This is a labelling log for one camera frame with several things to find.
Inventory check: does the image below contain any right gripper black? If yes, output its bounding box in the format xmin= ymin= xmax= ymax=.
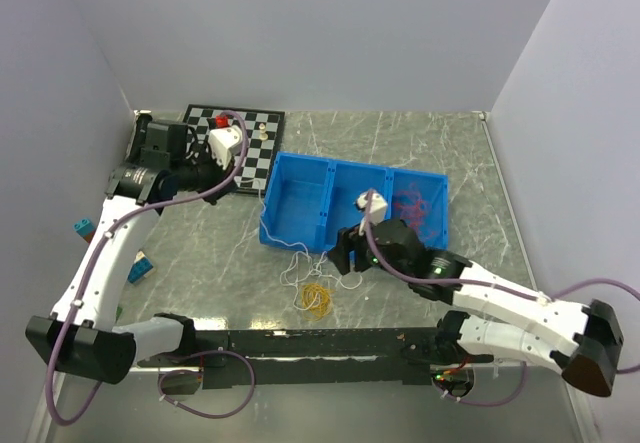
xmin=325 ymin=212 xmax=410 ymax=282

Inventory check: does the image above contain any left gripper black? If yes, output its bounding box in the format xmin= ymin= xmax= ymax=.
xmin=172 ymin=141 xmax=238 ymax=205

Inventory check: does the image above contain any red orange cable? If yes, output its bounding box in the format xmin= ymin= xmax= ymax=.
xmin=392 ymin=180 xmax=436 ymax=242

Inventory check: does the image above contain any blue three-compartment bin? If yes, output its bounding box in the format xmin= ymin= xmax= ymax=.
xmin=259 ymin=152 xmax=449 ymax=254

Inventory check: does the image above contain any white cable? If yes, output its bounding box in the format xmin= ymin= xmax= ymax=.
xmin=252 ymin=177 xmax=364 ymax=292

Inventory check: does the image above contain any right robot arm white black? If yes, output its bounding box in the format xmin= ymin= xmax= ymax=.
xmin=328 ymin=219 xmax=624 ymax=397

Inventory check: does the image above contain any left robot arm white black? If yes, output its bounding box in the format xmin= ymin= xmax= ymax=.
xmin=25 ymin=110 xmax=248 ymax=384

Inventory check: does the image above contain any white chess piece upper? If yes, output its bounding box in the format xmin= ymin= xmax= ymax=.
xmin=259 ymin=123 xmax=269 ymax=141

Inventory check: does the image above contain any black marker orange cap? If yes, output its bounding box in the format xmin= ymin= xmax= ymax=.
xmin=126 ymin=113 xmax=153 ymax=163

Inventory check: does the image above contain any black white chessboard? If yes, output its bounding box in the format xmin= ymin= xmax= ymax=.
xmin=183 ymin=104 xmax=285 ymax=196

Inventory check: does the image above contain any blue brown toy block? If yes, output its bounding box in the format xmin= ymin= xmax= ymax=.
xmin=73 ymin=218 xmax=96 ymax=243

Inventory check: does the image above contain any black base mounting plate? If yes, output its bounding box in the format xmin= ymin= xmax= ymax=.
xmin=139 ymin=327 xmax=494 ymax=389

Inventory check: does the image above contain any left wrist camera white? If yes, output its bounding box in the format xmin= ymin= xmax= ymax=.
xmin=207 ymin=125 xmax=244 ymax=170

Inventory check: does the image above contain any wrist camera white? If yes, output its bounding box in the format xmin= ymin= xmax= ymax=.
xmin=355 ymin=189 xmax=388 ymax=225
xmin=207 ymin=125 xmax=244 ymax=170

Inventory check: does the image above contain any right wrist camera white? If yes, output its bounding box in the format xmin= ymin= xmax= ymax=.
xmin=355 ymin=189 xmax=388 ymax=225

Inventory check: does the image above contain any yellow cable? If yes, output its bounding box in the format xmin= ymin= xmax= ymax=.
xmin=292 ymin=283 xmax=336 ymax=322

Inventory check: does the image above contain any aluminium frame rail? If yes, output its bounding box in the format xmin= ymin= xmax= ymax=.
xmin=47 ymin=352 xmax=571 ymax=379

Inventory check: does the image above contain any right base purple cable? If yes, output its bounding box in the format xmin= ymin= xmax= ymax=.
xmin=434 ymin=362 xmax=529 ymax=409

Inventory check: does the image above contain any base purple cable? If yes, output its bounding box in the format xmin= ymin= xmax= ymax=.
xmin=434 ymin=362 xmax=529 ymax=409
xmin=157 ymin=350 xmax=255 ymax=419

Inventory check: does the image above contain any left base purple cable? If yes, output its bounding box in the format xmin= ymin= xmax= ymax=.
xmin=157 ymin=350 xmax=255 ymax=419

